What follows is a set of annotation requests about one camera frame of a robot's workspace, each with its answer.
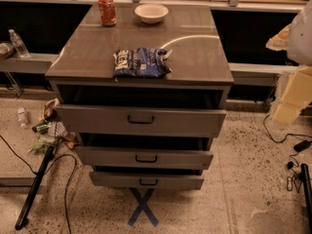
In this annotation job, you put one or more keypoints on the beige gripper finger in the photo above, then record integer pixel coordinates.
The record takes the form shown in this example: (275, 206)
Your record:
(296, 96)

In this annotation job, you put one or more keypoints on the blue chip bag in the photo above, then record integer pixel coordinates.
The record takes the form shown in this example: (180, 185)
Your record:
(142, 62)

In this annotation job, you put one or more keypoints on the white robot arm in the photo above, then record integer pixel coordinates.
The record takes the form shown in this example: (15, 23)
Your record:
(300, 39)

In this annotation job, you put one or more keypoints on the white paper bowl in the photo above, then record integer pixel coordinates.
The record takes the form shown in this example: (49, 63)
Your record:
(151, 13)

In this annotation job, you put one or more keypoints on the crumpled snack bag on floor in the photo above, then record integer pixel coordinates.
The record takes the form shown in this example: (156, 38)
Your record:
(49, 111)

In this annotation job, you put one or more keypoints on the black stand leg right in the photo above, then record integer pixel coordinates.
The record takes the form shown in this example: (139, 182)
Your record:
(305, 178)

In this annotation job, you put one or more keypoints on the grey drawer cabinet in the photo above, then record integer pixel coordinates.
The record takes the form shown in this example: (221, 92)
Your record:
(200, 77)

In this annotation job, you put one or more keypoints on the top grey drawer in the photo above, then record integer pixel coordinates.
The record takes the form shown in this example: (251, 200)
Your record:
(141, 121)

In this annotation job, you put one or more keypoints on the grey drawer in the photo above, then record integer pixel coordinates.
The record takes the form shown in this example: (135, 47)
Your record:
(141, 121)
(144, 158)
(185, 182)

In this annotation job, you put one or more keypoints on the middle grey drawer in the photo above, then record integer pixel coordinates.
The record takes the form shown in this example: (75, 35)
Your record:
(144, 158)

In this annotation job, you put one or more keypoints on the blue tape cross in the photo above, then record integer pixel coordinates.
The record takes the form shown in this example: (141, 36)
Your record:
(142, 207)

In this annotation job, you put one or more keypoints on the orange soda can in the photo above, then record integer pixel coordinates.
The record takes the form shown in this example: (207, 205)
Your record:
(107, 12)

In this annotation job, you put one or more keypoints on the bottom grey drawer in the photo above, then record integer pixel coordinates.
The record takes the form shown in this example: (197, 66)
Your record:
(185, 182)

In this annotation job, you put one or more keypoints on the clear plastic cup on floor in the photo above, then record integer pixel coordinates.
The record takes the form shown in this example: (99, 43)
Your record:
(57, 129)

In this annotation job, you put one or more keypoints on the green can on floor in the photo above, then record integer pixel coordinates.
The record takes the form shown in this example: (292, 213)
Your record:
(42, 128)

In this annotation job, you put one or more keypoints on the green wrapper on floor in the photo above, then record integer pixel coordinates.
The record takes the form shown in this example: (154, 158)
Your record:
(42, 144)

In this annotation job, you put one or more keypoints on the small water bottle on floor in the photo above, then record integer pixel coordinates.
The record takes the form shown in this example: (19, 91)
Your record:
(22, 117)

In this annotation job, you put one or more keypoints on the clear water bottle on ledge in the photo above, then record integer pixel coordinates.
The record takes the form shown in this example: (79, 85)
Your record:
(18, 44)

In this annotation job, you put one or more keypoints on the black bar on floor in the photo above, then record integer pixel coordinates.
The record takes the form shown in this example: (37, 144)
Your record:
(22, 219)

